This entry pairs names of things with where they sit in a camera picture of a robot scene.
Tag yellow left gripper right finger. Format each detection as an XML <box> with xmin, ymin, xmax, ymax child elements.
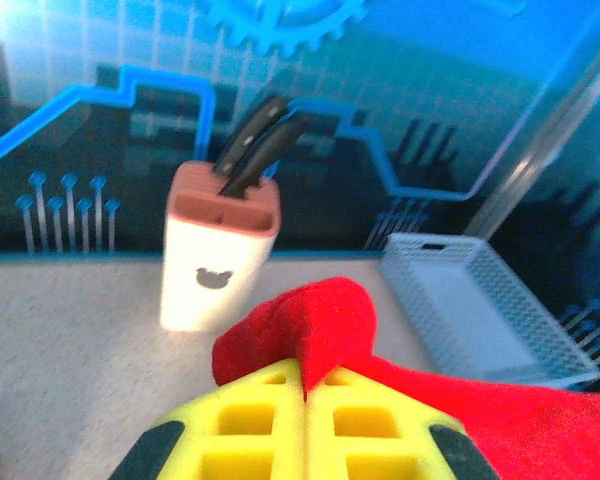
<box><xmin>304</xmin><ymin>367</ymin><xmax>501</xmax><ymax>480</ymax></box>

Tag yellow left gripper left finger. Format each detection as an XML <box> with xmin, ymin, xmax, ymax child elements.
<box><xmin>109</xmin><ymin>357</ymin><xmax>309</xmax><ymax>480</ymax></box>

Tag red t-shirt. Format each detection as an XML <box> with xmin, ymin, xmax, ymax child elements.
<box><xmin>212</xmin><ymin>276</ymin><xmax>600</xmax><ymax>480</ymax></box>

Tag white perforated plastic basket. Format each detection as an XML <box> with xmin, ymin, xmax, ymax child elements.
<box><xmin>379</xmin><ymin>232</ymin><xmax>600</xmax><ymax>389</ymax></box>

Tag white knife block brown top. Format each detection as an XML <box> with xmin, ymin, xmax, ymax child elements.
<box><xmin>158</xmin><ymin>160</ymin><xmax>283</xmax><ymax>334</ymax></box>

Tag black knife handles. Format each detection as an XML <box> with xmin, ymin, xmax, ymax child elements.
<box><xmin>218</xmin><ymin>113</ymin><xmax>326</xmax><ymax>199</ymax></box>

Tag black-handled knife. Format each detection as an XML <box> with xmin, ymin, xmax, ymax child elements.
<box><xmin>213</xmin><ymin>94</ymin><xmax>289</xmax><ymax>179</ymax></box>

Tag aluminium corner post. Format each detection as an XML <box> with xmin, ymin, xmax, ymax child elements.
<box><xmin>464</xmin><ymin>29</ymin><xmax>600</xmax><ymax>241</ymax></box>

